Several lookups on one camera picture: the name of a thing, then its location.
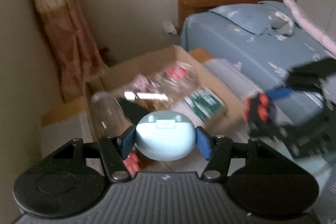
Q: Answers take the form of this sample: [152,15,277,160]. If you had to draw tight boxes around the red wooden toy train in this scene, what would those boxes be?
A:
[123,150,140,177]

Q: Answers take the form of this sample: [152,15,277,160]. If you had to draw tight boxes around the tall clear plastic jar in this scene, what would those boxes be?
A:
[91,92,129,139]

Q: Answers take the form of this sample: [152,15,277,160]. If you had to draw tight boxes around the white green medical container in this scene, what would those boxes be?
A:
[183,88,226,123]

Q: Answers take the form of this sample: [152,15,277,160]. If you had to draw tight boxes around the light blue earbud case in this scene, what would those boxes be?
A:
[135,110,197,161]

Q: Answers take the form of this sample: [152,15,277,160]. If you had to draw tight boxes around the capsule bottle with silver cap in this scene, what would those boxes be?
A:
[124,90,172,112]

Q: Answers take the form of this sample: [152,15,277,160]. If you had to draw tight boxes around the pink pig keychain toy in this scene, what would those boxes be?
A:
[131,75,157,92]

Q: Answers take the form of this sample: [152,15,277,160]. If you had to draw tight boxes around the clear jar with red label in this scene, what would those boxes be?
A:
[154,61,198,100]

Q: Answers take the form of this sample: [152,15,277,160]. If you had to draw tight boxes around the grey shark figurine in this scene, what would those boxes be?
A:
[117,98,149,125]

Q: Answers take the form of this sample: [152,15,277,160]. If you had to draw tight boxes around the blue floral bed sheet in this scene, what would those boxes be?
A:
[179,0,336,224]

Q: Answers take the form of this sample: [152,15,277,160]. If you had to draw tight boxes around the grey plush toy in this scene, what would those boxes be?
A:
[268,11,294,36]

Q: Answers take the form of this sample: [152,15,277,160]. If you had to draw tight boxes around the pink folded cloth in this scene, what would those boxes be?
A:
[282,0,335,56]

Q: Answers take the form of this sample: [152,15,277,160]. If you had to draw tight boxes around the open cardboard box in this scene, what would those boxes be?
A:
[84,45,249,156]

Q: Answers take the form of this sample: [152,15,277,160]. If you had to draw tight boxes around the blue floral pillow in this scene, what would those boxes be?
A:
[210,1,295,35]

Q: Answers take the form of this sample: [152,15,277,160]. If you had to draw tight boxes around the pink patterned curtain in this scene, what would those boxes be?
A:
[34,0,107,102]

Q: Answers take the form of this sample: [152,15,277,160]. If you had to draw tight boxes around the white wall charger plug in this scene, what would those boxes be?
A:
[162,20,178,36]

